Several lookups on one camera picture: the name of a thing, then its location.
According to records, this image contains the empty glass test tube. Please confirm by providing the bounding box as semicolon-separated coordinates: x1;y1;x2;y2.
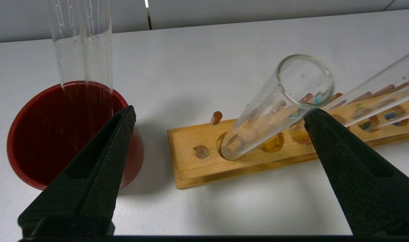
48;0;89;101
83;0;113;101

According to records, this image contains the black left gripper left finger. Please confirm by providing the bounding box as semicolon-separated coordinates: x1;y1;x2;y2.
18;105;137;237

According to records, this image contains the yellow pigment test tube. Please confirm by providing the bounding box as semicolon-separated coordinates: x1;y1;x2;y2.
326;47;409;130

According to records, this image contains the dark red plastic cup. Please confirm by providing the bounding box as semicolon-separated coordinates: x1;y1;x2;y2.
7;81;144;190

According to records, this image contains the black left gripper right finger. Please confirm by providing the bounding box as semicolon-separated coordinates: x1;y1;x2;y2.
304;108;409;236

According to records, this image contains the blue pigment test tube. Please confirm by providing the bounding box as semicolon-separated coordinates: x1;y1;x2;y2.
220;54;335;161

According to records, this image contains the wooden test tube rack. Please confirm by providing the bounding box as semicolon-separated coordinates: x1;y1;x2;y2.
168;79;409;189

